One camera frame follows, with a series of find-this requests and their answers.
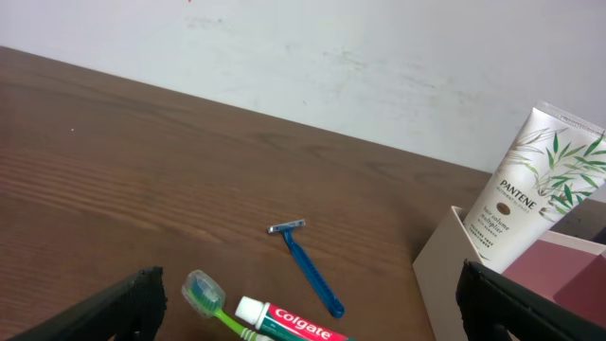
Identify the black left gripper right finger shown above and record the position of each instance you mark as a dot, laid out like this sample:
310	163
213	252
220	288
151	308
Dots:
496	308

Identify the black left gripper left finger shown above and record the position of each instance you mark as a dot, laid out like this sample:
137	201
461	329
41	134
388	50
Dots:
132	309

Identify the Colgate toothpaste tube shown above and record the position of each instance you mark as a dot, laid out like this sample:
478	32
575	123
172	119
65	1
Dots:
280	324

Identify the white Pantene tube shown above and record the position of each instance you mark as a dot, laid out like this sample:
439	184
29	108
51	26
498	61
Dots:
555	162

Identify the green toothbrush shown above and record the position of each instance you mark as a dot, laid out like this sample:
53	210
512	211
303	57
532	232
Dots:
207	298

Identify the white box with pink interior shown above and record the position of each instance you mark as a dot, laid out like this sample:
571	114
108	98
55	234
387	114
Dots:
565	270

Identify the blue disposable razor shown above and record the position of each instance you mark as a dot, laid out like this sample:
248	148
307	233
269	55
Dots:
318	283

